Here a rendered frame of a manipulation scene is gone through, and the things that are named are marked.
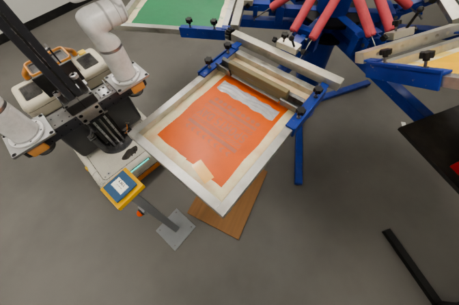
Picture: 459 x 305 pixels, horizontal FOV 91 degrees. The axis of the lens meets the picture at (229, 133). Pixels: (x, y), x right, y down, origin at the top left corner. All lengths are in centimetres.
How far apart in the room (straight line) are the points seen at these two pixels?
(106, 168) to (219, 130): 115
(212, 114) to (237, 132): 17
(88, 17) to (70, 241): 172
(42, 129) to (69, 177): 139
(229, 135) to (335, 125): 154
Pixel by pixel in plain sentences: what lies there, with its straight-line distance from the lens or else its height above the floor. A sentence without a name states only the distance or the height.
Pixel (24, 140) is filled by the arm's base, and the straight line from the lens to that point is 113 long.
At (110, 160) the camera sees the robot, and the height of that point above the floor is 28.
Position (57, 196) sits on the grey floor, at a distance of 247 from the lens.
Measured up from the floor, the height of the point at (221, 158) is 95.
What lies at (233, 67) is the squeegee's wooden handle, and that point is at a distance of 122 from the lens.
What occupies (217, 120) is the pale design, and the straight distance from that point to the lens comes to 111.
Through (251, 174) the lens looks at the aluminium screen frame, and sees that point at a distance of 93.
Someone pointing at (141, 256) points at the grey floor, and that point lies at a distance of 199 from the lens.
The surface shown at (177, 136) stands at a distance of 109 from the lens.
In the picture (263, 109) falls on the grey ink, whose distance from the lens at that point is 114.
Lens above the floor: 185
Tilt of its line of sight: 57 degrees down
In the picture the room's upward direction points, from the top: 4 degrees counter-clockwise
